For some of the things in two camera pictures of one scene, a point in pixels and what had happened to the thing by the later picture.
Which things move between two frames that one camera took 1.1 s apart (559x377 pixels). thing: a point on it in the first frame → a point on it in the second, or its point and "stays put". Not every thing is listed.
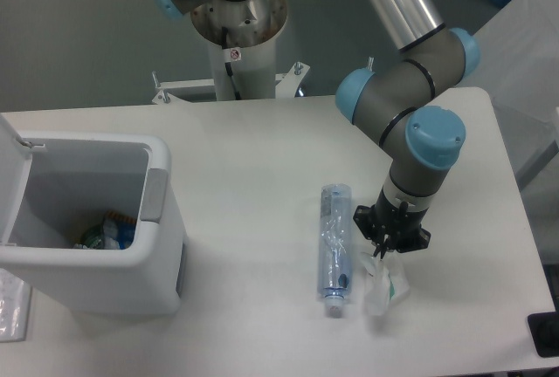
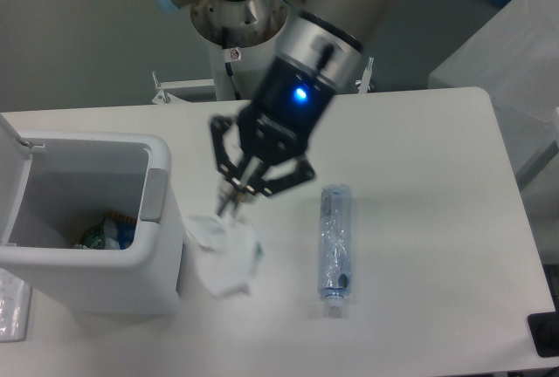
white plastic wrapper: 386,284 → 227,252
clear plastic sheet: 15,303 stays put
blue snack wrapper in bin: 118,232 stays put
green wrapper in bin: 93,243 stays put
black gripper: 397,227 → 286,106
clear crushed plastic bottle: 335,246 stays put
